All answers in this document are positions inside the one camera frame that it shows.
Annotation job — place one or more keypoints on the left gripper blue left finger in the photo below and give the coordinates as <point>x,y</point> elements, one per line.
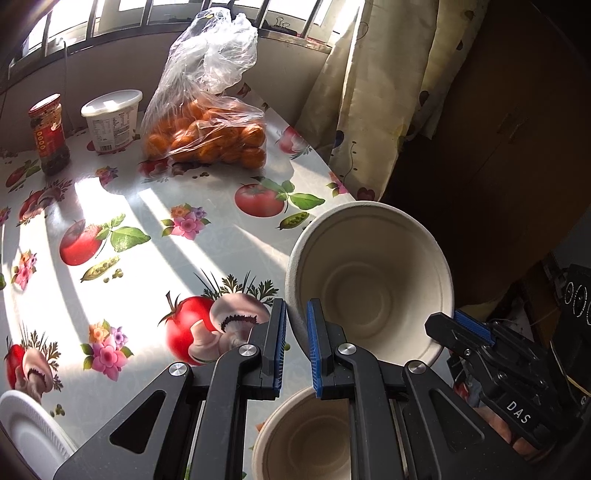
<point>270,338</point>

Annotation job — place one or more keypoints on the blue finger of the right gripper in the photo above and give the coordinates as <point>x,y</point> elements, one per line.
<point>475,327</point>
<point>447,332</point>

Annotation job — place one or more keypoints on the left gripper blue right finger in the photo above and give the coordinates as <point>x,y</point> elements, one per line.
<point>328,378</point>

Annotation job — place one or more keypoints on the large paper bowl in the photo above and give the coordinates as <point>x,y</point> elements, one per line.
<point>305,438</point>

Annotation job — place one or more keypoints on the white foam plate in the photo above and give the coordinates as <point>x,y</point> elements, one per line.
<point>39,439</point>

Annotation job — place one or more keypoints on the right hand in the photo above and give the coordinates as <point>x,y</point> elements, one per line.
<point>520,445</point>

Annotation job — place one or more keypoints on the floral fruit print tablecloth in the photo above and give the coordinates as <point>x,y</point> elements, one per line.
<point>129,291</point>

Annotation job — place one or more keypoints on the plastic bag of oranges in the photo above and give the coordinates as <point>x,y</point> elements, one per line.
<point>190,118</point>

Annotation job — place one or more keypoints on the cream patterned curtain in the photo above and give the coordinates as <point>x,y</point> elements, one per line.
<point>384,82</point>

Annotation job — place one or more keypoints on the white plastic tub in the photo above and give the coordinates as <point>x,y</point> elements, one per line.
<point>112,119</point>

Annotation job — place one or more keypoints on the window with metal bars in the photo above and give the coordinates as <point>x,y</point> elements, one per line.
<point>72,22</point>

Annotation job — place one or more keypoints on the red label sauce jar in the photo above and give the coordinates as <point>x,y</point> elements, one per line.
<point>46,124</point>

